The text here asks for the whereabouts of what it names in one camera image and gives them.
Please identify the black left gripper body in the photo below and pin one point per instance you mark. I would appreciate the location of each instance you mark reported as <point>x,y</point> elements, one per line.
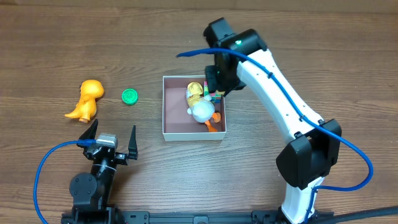
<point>109,154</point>

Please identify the green round disc toy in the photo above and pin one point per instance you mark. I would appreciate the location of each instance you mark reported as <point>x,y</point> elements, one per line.
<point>130,96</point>

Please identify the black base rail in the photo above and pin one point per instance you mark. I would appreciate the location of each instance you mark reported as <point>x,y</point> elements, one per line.
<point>143,217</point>

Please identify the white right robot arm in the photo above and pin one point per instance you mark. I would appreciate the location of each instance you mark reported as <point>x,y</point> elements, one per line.
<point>309,154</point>

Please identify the orange dinosaur toy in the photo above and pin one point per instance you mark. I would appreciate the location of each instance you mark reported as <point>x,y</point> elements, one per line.
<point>85,109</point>

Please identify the multicolour puzzle cube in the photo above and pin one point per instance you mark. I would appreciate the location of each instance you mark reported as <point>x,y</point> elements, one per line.
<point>214,97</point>

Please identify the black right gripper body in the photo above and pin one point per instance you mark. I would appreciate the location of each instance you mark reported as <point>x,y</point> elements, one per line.
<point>211,78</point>

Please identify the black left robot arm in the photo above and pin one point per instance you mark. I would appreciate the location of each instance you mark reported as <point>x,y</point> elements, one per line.
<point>91,190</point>

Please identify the white cardboard box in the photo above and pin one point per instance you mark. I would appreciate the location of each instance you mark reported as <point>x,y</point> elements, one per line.
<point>177,124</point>

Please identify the white duck toy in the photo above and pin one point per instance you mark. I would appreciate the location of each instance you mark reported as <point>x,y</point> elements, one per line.
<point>200,106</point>

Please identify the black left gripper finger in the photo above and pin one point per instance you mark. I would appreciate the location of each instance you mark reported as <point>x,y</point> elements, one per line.
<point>90,133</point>
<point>132,146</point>

